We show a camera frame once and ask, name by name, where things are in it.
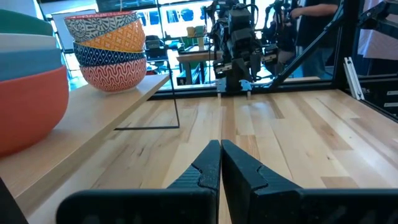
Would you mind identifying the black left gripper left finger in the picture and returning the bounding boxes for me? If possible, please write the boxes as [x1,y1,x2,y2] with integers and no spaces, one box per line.
[55,140,221,224]

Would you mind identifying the large plain red bowl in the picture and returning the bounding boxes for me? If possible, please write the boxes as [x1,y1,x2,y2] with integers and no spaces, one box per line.
[0,65,70,159]

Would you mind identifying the background wooden table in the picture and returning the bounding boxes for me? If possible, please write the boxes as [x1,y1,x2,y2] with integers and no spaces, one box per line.
[175,49,220,85]

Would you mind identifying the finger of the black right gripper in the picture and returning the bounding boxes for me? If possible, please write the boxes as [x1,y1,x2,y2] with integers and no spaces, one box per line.
[252,62,262,80]
[242,63,253,82]

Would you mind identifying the orange cross bowl blue inside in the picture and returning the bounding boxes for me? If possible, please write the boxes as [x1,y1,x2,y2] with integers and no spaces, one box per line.
[80,19,146,54]

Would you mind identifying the large plain blue bowl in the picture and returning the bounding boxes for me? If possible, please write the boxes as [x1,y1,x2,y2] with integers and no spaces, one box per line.
[0,48,63,83]

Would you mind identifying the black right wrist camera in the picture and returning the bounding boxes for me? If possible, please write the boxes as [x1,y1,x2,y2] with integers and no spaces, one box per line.
[228,7,253,30]

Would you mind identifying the red wave bowl navy inside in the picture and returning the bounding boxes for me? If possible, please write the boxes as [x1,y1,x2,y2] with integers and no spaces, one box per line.
[80,57,147,93]

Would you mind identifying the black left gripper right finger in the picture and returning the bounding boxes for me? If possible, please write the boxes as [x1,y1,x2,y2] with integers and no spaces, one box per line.
[221,139,398,224]

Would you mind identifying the silver aluminium extrusion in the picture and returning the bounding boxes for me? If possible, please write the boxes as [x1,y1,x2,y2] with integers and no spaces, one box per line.
[343,57,365,101]

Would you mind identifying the grey paisley bowl red inside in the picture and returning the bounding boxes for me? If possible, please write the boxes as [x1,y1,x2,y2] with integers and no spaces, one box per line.
[63,11,139,44]

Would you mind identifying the large plain white bowl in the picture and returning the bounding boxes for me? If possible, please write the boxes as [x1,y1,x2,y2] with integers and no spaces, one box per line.
[0,32,58,53]

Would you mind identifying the large plain green bowl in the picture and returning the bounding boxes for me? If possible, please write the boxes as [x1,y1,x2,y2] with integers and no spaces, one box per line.
[0,9,54,37]

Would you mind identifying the person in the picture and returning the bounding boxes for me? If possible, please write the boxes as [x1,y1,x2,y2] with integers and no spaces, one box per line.
[290,0,340,78]

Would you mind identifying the black aluminium table frame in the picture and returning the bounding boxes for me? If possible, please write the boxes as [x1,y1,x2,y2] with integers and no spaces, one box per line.
[149,0,398,124]

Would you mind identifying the navy diamond bowl gold inside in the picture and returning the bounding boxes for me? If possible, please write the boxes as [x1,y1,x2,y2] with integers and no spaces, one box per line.
[73,41,147,68]

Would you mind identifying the wooden shelf black metal legs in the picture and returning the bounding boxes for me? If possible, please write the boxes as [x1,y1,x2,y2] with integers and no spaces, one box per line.
[0,73,181,224]

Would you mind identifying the person's hand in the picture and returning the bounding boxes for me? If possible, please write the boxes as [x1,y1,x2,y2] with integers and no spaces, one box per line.
[290,6,305,19]

